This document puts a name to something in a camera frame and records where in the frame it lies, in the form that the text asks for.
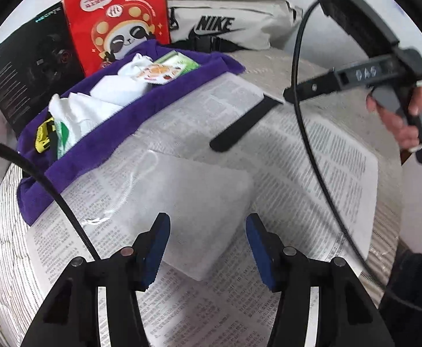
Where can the black headset box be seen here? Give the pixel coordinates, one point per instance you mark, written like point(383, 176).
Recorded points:
point(37, 61)

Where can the newspaper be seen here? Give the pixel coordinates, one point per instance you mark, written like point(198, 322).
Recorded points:
point(208, 291)

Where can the fruit pattern packet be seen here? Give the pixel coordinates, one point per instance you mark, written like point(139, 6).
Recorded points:
point(159, 74)

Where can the red panda paper bag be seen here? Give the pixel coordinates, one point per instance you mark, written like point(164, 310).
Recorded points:
point(104, 31)

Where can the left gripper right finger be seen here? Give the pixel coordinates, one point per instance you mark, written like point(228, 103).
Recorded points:
point(347, 315)

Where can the white cloth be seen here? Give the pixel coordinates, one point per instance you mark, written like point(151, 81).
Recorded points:
point(119, 90)

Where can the white Nike waist bag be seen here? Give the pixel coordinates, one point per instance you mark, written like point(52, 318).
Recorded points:
point(231, 25)

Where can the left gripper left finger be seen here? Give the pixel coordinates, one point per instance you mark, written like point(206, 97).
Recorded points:
point(69, 314)

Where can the white face mask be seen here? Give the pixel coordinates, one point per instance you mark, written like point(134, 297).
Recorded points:
point(206, 205)

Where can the white tissue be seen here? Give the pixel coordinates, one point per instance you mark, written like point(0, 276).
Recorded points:
point(80, 114)

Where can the green wet wipe packet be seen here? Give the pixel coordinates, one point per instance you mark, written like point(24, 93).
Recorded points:
point(178, 60)

